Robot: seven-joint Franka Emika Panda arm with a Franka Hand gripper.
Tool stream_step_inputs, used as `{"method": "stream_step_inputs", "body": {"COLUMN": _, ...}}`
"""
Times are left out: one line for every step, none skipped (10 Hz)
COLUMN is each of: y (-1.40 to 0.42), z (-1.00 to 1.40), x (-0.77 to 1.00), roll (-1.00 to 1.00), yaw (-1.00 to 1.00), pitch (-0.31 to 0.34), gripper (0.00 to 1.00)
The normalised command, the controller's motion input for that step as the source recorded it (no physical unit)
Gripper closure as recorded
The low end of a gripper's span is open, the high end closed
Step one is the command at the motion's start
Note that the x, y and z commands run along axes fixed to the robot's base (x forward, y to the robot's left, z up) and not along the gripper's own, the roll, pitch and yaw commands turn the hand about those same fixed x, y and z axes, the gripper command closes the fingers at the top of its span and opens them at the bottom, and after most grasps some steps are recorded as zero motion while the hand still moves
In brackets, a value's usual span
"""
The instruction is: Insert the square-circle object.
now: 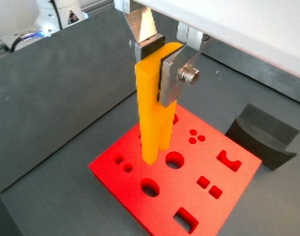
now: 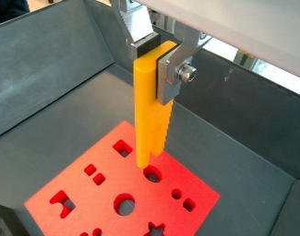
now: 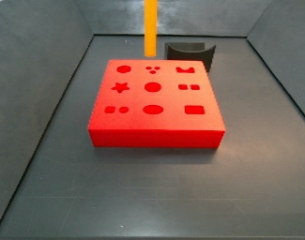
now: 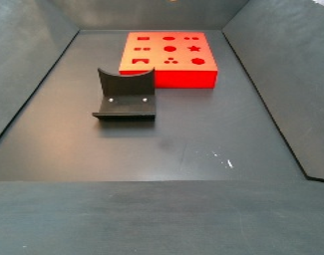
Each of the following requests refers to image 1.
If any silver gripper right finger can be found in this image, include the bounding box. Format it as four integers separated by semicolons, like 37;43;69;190
158;23;211;107

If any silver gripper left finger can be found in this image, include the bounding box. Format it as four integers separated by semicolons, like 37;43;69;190
125;7;166;62

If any black curved holder block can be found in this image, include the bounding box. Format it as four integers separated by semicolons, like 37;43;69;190
227;104;299;171

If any yellow two-pronged peg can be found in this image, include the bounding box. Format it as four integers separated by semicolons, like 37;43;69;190
134;42;182;165

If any red block with shaped holes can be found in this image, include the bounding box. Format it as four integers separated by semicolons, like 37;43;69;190
89;107;261;236

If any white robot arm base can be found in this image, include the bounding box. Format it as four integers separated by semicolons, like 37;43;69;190
0;0;88;53

